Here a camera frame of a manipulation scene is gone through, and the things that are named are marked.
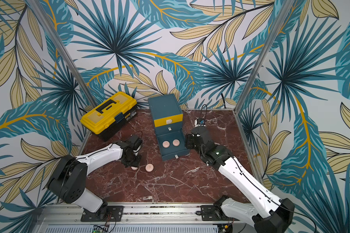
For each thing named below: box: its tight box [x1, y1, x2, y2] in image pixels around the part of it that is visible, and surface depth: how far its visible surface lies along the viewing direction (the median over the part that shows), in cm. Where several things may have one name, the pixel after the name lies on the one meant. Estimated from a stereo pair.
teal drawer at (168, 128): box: [154, 121, 184, 136], surface depth 94 cm
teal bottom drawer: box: [156, 128, 191, 162], surface depth 100 cm
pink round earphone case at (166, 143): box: [162, 140, 171, 149], surface depth 100 cm
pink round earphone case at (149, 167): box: [144, 163, 155, 173], surface depth 90 cm
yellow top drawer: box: [153, 113, 184, 128], surface depth 90 cm
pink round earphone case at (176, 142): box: [172, 138, 181, 147], surface depth 100 cm
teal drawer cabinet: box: [147, 93, 184, 137], surface depth 91 cm
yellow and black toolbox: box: [80, 91, 138, 142], surface depth 97 cm
